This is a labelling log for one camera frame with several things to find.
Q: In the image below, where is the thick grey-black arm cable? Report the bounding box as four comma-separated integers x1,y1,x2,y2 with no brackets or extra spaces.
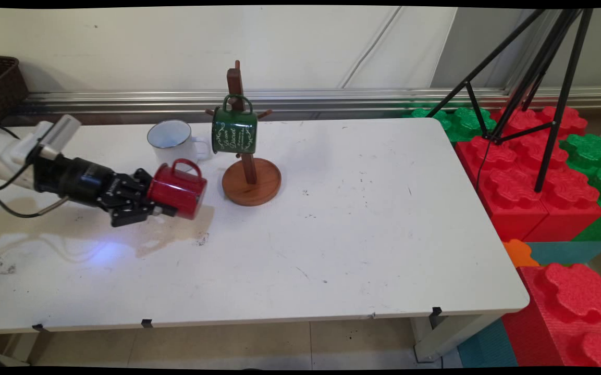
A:
0,182,70,219

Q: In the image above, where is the white wall cable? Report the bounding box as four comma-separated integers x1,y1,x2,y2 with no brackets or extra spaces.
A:
339,6,403,90

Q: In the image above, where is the large red foam block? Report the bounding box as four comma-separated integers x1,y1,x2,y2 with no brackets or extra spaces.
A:
454,106,601,243

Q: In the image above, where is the black tripod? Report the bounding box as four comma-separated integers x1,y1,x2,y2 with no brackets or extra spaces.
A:
425,8,595,194

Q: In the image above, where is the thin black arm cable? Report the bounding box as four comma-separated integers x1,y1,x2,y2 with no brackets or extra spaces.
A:
0,122,38,192

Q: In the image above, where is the red enamel mug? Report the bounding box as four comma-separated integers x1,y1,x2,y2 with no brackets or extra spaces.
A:
146,158,208,221

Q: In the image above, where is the teal foam piece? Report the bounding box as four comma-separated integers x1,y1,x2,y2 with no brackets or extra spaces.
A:
526,240,601,267

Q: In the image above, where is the green foam block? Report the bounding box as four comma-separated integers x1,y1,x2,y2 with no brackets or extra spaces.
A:
402,102,499,143
560,134,601,243

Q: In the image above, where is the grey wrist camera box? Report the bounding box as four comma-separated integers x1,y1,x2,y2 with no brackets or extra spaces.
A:
10,114,82,163

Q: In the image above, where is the brown wooden mug tree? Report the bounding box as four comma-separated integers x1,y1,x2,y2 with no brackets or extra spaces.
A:
205,60,282,207

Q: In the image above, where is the green enamel mug with print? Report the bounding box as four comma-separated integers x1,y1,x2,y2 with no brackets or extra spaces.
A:
211,94,259,156

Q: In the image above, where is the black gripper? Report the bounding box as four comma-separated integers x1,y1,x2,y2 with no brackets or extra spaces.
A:
65,158,179,229

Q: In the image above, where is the aluminium rail along wall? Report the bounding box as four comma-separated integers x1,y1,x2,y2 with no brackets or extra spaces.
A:
19,87,601,119

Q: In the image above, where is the white enamel mug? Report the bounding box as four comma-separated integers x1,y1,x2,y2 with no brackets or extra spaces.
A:
147,120,213,168

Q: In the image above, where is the dark brown wicker basket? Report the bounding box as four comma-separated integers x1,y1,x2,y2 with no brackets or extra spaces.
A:
0,54,30,130

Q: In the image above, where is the orange foam piece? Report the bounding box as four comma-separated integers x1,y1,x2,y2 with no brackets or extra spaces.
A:
502,239,540,268

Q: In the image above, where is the teal foam mat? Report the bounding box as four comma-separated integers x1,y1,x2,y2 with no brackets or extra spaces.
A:
457,318,519,368

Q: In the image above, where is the white table leg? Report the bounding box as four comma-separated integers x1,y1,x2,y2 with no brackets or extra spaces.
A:
410,312,504,364
11,330,54,366

